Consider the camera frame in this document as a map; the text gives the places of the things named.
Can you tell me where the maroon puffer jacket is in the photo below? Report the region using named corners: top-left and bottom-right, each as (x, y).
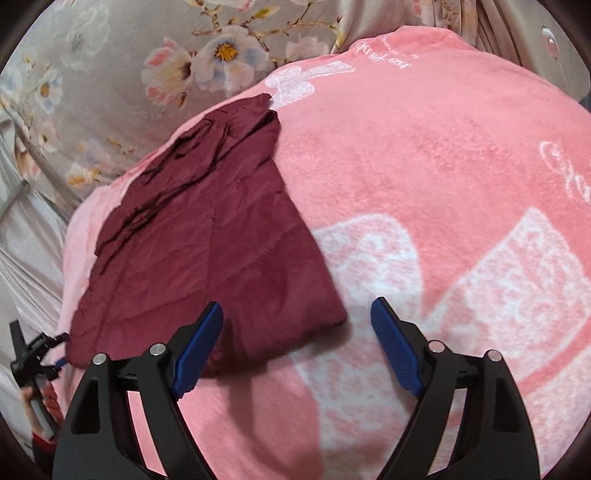
top-left (66, 93), bottom-right (346, 377)

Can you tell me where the person's left hand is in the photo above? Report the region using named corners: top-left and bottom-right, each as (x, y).
top-left (21, 380), bottom-right (64, 442)

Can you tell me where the white satin curtain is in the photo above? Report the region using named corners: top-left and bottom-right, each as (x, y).
top-left (1, 138), bottom-right (66, 443)

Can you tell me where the grey metal bar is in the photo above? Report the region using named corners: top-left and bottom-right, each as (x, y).
top-left (0, 180), bottom-right (29, 219)

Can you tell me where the pink fleece blanket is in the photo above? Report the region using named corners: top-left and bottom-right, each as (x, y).
top-left (55, 25), bottom-right (591, 480)

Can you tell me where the grey floral bedsheet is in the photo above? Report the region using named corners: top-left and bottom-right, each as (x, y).
top-left (1, 1), bottom-right (590, 213)

